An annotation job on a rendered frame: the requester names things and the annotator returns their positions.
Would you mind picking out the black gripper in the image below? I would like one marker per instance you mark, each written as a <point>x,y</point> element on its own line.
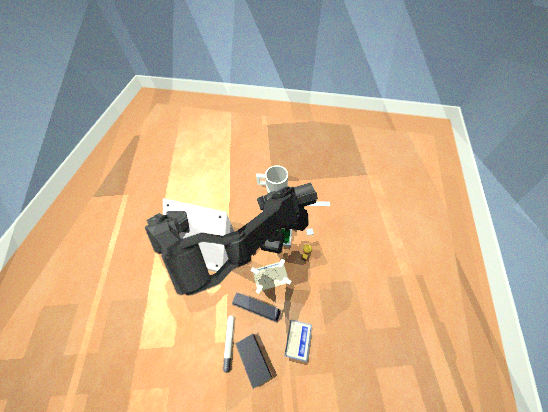
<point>274,243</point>

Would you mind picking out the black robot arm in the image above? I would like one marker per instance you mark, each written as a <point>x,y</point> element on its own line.
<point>183,259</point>

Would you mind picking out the grey cup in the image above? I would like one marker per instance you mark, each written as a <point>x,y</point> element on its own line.
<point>276,178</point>

